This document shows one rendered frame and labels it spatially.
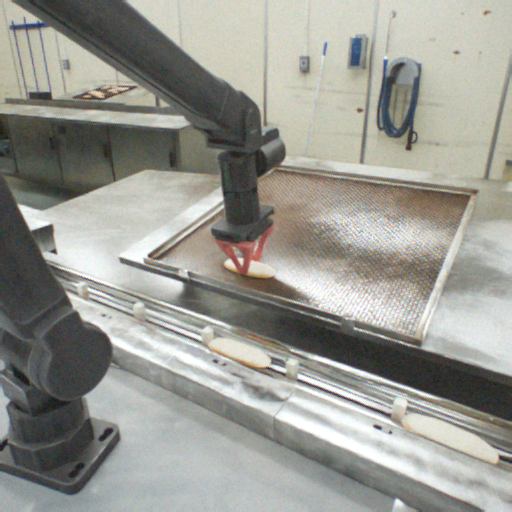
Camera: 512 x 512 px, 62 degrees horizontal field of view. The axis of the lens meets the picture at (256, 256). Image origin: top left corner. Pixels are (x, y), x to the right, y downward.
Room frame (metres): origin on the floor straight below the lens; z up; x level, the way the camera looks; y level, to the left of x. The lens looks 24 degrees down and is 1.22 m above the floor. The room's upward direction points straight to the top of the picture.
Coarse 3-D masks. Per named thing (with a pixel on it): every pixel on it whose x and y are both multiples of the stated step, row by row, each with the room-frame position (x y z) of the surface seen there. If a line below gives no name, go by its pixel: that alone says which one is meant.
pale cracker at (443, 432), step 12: (408, 420) 0.37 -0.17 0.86; (420, 420) 0.36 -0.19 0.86; (432, 420) 0.36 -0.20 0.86; (420, 432) 0.35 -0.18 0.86; (432, 432) 0.35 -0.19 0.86; (444, 432) 0.35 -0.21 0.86; (456, 432) 0.35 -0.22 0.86; (468, 432) 0.35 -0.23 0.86; (456, 444) 0.33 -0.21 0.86; (468, 444) 0.33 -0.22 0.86; (480, 444) 0.33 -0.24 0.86; (480, 456) 0.32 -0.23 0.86; (492, 456) 0.32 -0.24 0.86
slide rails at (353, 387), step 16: (96, 288) 0.69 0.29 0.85; (96, 304) 0.64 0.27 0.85; (128, 304) 0.64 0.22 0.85; (144, 304) 0.64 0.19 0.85; (160, 320) 0.59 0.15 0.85; (176, 320) 0.59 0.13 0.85; (176, 336) 0.54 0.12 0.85; (224, 336) 0.54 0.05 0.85; (272, 352) 0.50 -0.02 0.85; (304, 368) 0.47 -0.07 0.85; (304, 384) 0.44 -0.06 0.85; (336, 384) 0.43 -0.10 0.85; (352, 384) 0.43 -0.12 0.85; (336, 400) 0.41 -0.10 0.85; (384, 400) 0.41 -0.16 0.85; (384, 416) 0.38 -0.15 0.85; (432, 416) 0.38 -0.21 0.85; (448, 416) 0.38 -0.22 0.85; (480, 432) 0.36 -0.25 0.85; (496, 448) 0.34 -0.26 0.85; (496, 464) 0.31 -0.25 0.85
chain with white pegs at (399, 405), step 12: (84, 288) 0.67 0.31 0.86; (96, 300) 0.67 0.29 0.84; (144, 312) 0.60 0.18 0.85; (156, 324) 0.59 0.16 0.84; (204, 336) 0.52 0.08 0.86; (288, 360) 0.46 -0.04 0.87; (276, 372) 0.47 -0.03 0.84; (288, 372) 0.45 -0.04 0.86; (312, 384) 0.45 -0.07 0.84; (372, 408) 0.40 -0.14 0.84; (396, 408) 0.38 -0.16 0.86
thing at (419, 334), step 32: (288, 192) 0.98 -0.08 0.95; (320, 192) 0.96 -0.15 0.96; (352, 192) 0.95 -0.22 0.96; (192, 224) 0.85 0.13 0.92; (352, 224) 0.80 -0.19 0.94; (416, 224) 0.78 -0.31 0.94; (448, 224) 0.77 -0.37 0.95; (160, 256) 0.74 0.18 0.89; (192, 256) 0.73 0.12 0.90; (288, 256) 0.71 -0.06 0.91; (448, 256) 0.66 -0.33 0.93; (256, 288) 0.62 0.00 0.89; (288, 288) 0.61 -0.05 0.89; (384, 288) 0.59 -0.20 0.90
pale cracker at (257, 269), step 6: (240, 258) 0.70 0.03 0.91; (228, 264) 0.68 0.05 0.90; (234, 264) 0.68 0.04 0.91; (252, 264) 0.67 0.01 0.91; (258, 264) 0.67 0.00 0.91; (264, 264) 0.67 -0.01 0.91; (234, 270) 0.67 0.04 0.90; (252, 270) 0.66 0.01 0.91; (258, 270) 0.65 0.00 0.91; (264, 270) 0.65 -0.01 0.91; (270, 270) 0.65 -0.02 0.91; (258, 276) 0.65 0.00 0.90; (264, 276) 0.64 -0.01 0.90; (270, 276) 0.64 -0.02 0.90
